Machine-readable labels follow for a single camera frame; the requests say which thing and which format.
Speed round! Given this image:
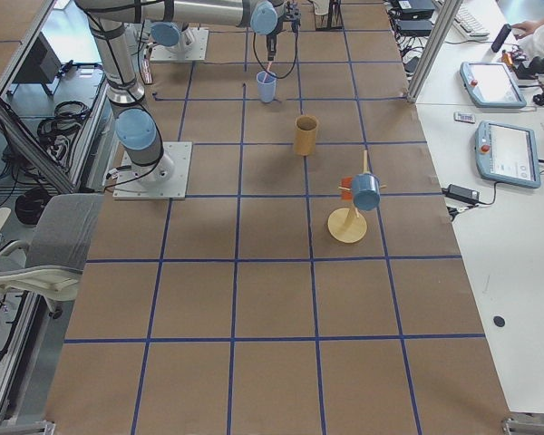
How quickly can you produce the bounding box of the light blue plastic cup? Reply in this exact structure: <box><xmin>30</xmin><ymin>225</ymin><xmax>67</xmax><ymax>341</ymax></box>
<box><xmin>256</xmin><ymin>71</ymin><xmax>277</xmax><ymax>103</ymax></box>

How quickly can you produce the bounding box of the black round cap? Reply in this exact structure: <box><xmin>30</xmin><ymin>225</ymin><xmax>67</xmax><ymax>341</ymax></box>
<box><xmin>493</xmin><ymin>316</ymin><xmax>505</xmax><ymax>327</ymax></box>

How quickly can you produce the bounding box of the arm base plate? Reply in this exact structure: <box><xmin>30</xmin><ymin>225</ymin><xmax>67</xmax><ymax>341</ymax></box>
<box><xmin>151</xmin><ymin>23</ymin><xmax>209</xmax><ymax>63</ymax></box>
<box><xmin>112</xmin><ymin>141</ymin><xmax>192</xmax><ymax>200</ymax></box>

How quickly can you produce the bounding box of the lower teach pendant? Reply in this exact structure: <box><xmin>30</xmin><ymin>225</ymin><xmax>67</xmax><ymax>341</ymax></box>
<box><xmin>474</xmin><ymin>121</ymin><xmax>541</xmax><ymax>189</ymax></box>

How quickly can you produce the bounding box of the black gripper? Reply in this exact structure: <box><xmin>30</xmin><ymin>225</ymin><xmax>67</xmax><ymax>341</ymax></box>
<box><xmin>266</xmin><ymin>32</ymin><xmax>277</xmax><ymax>62</ymax></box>

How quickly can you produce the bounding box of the white keyboard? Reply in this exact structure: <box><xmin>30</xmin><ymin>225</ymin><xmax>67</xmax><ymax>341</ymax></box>
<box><xmin>452</xmin><ymin>4</ymin><xmax>490</xmax><ymax>41</ymax></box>

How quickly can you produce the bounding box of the grey office chair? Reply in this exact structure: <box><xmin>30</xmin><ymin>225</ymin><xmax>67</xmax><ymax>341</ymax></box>
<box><xmin>0</xmin><ymin>193</ymin><xmax>103</xmax><ymax>319</ymax></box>

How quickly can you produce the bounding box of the wooden mug tree stand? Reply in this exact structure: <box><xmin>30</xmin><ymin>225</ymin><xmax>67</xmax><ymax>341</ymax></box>
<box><xmin>327</xmin><ymin>150</ymin><xmax>374</xmax><ymax>244</ymax></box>

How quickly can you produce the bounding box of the pink chopstick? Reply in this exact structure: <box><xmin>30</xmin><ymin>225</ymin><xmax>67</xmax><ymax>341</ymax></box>
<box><xmin>263</xmin><ymin>61</ymin><xmax>273</xmax><ymax>83</ymax></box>

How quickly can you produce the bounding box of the bamboo chopstick holder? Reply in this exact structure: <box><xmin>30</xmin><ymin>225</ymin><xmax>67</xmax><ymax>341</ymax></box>
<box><xmin>293</xmin><ymin>115</ymin><xmax>318</xmax><ymax>157</ymax></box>

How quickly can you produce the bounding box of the aluminium frame post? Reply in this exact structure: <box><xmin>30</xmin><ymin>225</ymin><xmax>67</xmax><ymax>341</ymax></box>
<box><xmin>406</xmin><ymin>0</ymin><xmax>462</xmax><ymax>103</ymax></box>

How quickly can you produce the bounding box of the black power adapter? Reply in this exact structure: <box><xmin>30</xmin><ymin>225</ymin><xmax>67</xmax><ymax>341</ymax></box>
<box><xmin>442</xmin><ymin>184</ymin><xmax>480</xmax><ymax>205</ymax></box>

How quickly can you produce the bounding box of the orange mug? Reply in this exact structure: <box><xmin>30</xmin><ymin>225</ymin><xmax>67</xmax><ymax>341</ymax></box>
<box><xmin>338</xmin><ymin>177</ymin><xmax>353</xmax><ymax>201</ymax></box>

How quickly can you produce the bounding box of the black computer monitor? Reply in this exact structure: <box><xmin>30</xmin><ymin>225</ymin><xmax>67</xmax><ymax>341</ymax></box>
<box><xmin>13</xmin><ymin>33</ymin><xmax>63</xmax><ymax>96</ymax></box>

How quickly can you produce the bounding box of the upper teach pendant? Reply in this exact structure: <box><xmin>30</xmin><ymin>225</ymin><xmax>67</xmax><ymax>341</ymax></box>
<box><xmin>460</xmin><ymin>62</ymin><xmax>527</xmax><ymax>109</ymax></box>

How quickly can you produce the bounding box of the teach pendant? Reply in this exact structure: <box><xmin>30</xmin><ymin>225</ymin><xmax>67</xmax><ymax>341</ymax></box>
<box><xmin>474</xmin><ymin>121</ymin><xmax>541</xmax><ymax>189</ymax></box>
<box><xmin>460</xmin><ymin>62</ymin><xmax>527</xmax><ymax>109</ymax></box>

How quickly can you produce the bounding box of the blue mug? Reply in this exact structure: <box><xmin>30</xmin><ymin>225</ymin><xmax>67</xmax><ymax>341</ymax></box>
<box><xmin>351</xmin><ymin>173</ymin><xmax>381</xmax><ymax>211</ymax></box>

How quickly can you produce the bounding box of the black wire cup rack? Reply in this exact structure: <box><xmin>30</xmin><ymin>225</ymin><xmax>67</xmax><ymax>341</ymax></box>
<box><xmin>311</xmin><ymin>0</ymin><xmax>344</xmax><ymax>31</ymax></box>

